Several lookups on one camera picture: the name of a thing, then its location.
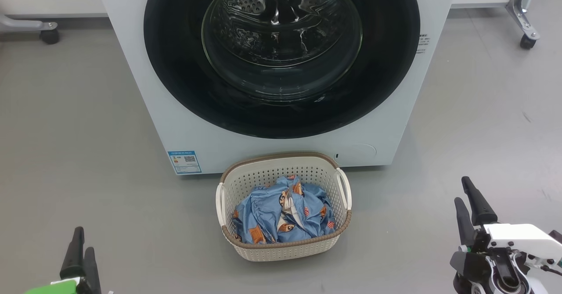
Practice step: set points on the white front-load washing machine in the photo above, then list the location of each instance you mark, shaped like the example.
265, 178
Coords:
131, 66

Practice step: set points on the white oval filter access cover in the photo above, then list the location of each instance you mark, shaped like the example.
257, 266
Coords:
360, 152

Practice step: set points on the white text sticker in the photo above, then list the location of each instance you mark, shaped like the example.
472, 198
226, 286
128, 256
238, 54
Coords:
423, 44

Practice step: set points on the cream perforated laundry basket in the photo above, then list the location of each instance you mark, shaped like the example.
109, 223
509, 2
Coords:
285, 250

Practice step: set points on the blue energy label sticker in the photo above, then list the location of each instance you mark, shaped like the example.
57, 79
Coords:
184, 162

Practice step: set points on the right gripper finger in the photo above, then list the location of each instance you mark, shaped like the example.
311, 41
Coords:
480, 208
465, 224

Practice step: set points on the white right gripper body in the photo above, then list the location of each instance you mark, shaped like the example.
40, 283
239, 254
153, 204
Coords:
522, 239

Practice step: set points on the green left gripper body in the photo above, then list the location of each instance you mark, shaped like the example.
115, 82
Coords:
57, 288

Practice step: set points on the grey stand leg with caster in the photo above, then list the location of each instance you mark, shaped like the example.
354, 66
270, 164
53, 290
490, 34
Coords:
26, 24

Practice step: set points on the metal frame leg with caster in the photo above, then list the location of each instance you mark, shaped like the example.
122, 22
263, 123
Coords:
524, 22

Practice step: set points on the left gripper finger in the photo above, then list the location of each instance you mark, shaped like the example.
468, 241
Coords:
74, 254
91, 272

